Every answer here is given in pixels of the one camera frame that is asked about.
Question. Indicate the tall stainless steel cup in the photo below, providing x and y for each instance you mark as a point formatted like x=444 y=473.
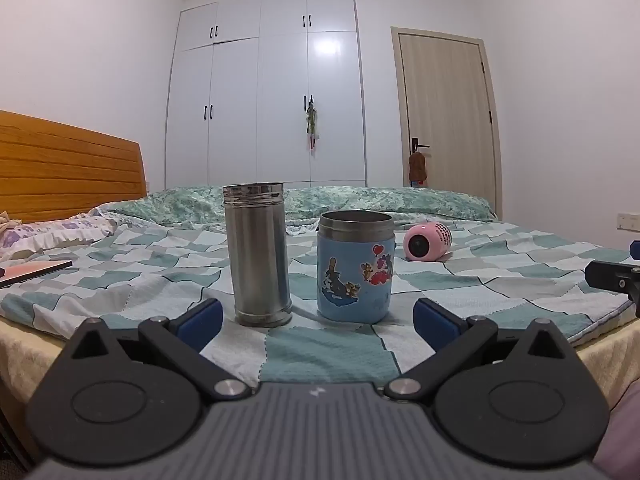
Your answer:
x=257 y=260

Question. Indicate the hanging wardrobe ornament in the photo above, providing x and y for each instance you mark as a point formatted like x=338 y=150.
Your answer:
x=311 y=122

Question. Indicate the cream crumpled cloth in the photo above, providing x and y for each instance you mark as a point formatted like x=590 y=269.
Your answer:
x=7 y=222

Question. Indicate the blue cartoon print cup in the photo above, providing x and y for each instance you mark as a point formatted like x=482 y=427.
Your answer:
x=355 y=270

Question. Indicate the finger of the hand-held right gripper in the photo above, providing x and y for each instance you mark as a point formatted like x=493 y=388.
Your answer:
x=636 y=249
x=607 y=275

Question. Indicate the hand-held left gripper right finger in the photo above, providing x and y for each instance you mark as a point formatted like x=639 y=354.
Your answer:
x=432 y=322

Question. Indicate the checked green white blanket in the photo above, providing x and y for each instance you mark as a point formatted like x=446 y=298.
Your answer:
x=150 y=280

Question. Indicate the light wooden door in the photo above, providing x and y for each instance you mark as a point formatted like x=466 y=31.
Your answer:
x=445 y=110

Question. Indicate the flat pink book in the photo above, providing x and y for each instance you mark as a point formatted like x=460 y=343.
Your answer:
x=35 y=270

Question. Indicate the white wardrobe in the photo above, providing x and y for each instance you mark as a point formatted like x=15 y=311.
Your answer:
x=265 y=110

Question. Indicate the wooden headboard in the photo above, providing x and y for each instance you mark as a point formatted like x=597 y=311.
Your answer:
x=65 y=170

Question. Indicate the purple floral pillow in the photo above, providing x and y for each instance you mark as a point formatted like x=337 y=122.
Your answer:
x=55 y=232

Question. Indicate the cream bed sheet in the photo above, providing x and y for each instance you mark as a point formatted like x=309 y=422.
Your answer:
x=30 y=360

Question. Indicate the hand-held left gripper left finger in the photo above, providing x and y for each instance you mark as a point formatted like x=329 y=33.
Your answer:
x=202 y=321

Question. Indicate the pink cloth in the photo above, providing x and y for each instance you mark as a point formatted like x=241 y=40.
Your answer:
x=626 y=440

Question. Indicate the brown hanging bag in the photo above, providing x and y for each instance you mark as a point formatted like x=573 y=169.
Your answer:
x=417 y=167

